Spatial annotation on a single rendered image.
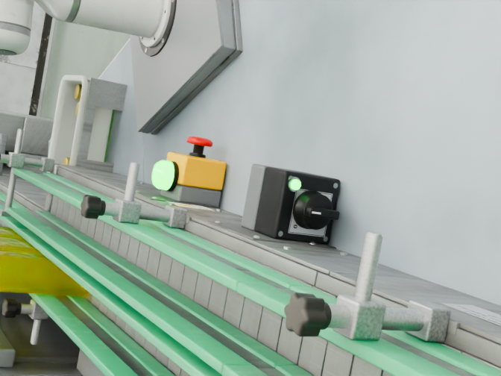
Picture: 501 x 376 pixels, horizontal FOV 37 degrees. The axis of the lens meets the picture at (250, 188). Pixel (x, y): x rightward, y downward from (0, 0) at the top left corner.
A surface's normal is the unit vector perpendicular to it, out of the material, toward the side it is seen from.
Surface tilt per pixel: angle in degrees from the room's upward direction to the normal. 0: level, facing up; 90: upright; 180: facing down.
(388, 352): 90
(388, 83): 0
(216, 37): 3
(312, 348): 0
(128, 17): 92
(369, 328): 90
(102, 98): 90
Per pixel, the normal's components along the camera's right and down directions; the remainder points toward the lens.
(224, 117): -0.85, -0.13
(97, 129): 0.49, 0.14
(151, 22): 0.36, 0.63
